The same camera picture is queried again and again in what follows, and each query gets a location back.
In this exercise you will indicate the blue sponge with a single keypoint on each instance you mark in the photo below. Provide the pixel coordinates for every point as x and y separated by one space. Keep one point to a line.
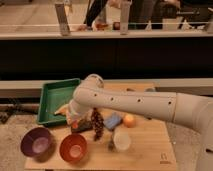
112 121

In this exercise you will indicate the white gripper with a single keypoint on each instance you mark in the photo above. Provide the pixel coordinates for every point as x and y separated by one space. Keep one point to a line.
72 116

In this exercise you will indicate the red bowl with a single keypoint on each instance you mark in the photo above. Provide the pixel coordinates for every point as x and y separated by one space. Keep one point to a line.
73 148

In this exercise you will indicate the metal fork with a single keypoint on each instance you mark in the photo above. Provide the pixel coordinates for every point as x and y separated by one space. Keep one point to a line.
111 142

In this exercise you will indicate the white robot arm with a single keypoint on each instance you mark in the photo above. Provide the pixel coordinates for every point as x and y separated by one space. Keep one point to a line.
192 111

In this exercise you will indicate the purple bowl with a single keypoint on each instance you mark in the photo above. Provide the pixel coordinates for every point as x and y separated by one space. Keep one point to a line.
36 142

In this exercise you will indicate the green plastic tray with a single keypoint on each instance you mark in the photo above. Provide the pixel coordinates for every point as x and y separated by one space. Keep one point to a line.
53 96

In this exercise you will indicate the yellow banana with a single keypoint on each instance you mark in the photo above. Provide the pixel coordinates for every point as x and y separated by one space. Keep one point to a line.
62 110

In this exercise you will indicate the orange apple fruit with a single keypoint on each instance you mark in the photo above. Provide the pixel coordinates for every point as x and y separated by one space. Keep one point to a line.
129 120

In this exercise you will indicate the red orange pepper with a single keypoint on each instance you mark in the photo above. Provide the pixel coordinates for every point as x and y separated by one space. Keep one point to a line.
75 125

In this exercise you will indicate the brown pine cone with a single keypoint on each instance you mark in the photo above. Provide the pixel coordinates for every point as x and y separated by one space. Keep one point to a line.
97 124

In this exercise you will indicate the white cup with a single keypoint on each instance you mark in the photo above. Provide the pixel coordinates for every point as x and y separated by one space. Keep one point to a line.
121 140

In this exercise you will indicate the dark green sponge block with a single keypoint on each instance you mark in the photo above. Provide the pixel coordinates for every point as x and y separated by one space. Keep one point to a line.
84 125

